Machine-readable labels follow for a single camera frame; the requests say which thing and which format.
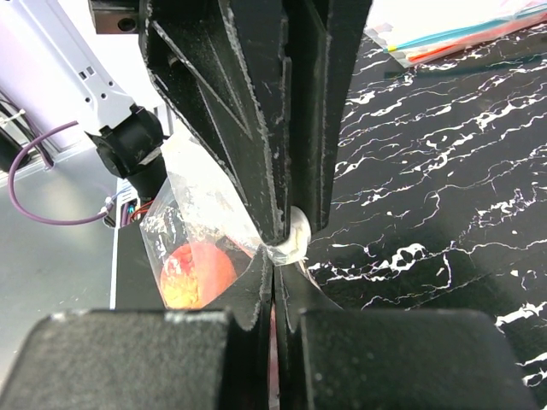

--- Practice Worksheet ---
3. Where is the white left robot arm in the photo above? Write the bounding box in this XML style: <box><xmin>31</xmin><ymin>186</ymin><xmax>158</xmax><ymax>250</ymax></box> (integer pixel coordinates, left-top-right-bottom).
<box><xmin>1</xmin><ymin>1</ymin><xmax>372</xmax><ymax>245</ymax></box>

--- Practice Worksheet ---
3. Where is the stack of zip bags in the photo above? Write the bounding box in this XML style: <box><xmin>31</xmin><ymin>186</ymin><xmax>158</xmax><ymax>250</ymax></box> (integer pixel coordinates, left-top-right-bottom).
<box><xmin>364</xmin><ymin>0</ymin><xmax>546</xmax><ymax>67</ymax></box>

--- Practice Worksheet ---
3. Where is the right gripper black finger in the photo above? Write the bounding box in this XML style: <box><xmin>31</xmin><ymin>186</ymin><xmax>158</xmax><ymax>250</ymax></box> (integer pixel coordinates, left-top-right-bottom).
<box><xmin>283</xmin><ymin>0</ymin><xmax>372</xmax><ymax>232</ymax></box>
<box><xmin>1</xmin><ymin>249</ymin><xmax>273</xmax><ymax>409</ymax></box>

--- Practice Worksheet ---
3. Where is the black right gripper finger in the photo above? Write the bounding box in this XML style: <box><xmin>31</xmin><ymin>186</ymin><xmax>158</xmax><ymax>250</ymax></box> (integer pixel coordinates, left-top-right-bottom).
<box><xmin>273</xmin><ymin>265</ymin><xmax>538</xmax><ymax>409</ymax></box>
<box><xmin>139</xmin><ymin>1</ymin><xmax>291</xmax><ymax>245</ymax></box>

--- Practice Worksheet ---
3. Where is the peach fruit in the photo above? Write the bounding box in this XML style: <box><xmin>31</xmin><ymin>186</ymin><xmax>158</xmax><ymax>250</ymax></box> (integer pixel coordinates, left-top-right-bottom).
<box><xmin>159</xmin><ymin>242</ymin><xmax>237</xmax><ymax>309</ymax></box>

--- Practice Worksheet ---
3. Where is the clear spotted zip bag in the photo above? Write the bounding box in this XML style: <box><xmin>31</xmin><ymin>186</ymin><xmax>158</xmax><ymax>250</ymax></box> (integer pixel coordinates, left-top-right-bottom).
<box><xmin>139</xmin><ymin>127</ymin><xmax>311</xmax><ymax>309</ymax></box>

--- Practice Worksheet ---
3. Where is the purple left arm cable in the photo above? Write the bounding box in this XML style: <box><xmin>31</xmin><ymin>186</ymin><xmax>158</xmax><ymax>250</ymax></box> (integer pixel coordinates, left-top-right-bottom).
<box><xmin>7</xmin><ymin>120</ymin><xmax>116</xmax><ymax>226</ymax></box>

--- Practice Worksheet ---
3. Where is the black marble pattern mat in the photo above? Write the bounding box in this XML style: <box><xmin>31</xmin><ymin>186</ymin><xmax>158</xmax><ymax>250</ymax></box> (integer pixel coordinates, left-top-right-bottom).
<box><xmin>308</xmin><ymin>24</ymin><xmax>546</xmax><ymax>403</ymax></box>

